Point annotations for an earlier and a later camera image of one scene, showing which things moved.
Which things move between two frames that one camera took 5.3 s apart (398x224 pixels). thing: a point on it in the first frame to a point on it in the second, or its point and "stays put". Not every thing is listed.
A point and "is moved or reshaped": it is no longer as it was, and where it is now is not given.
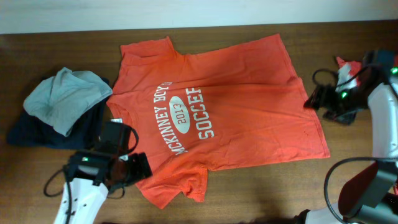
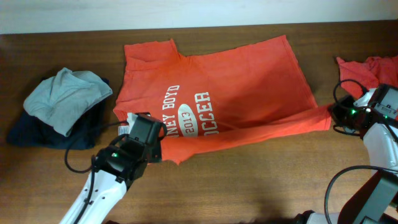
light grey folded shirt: x=61 y=100 stays put
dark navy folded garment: x=30 y=130 stays put
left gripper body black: x=137 y=170 to x=157 y=153
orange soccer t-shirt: x=194 y=111 is moved or reshaped
